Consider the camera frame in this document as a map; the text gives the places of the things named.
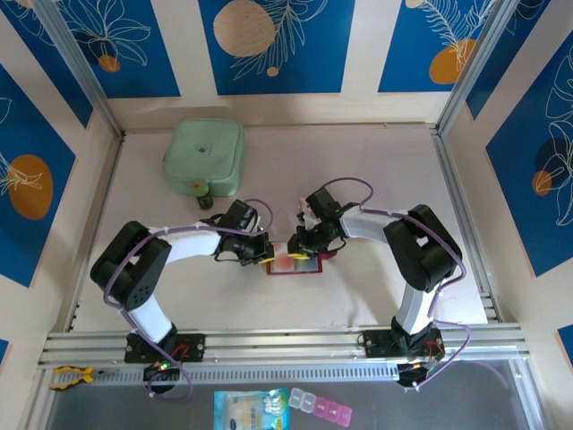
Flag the red card holder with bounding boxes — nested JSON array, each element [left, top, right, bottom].
[[264, 241, 339, 276]]

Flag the clear plastic card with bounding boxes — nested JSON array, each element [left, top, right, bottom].
[[281, 176, 301, 212]]

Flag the small bottle with green cap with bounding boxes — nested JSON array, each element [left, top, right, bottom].
[[191, 177, 214, 211]]

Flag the mint green zip pouch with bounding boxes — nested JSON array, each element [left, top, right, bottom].
[[161, 117, 246, 198]]

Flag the pink white pill organizer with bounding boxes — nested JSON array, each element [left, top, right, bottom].
[[287, 387, 354, 425]]

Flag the black controller board green light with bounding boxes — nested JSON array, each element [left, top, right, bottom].
[[141, 357, 181, 395]]

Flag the blue snack packet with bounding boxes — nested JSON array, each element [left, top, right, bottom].
[[213, 387, 291, 430]]

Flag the black controller board orange light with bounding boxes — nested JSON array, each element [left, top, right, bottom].
[[396, 357, 444, 394]]

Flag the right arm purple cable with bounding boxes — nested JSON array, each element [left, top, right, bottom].
[[304, 177, 476, 394]]

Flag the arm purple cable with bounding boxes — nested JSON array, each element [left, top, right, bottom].
[[304, 177, 476, 394], [101, 199, 274, 403]]

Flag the aluminium front rail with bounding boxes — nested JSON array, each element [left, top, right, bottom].
[[38, 322, 534, 371]]

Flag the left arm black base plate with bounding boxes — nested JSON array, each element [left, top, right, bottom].
[[124, 333, 207, 365]]

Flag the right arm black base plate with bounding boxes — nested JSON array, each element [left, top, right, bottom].
[[363, 329, 446, 359]]

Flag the grey slotted cable duct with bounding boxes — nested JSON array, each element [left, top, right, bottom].
[[91, 360, 404, 387]]

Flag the aluminium side rail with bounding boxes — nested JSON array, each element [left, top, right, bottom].
[[64, 132, 126, 333], [432, 127, 501, 324]]

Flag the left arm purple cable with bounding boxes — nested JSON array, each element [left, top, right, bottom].
[[101, 199, 274, 403]]

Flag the yellow black handled pliers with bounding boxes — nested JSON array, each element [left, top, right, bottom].
[[48, 365, 116, 391]]

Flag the aluminium frame post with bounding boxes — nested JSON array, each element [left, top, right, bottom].
[[33, 0, 126, 138], [434, 0, 523, 135]]

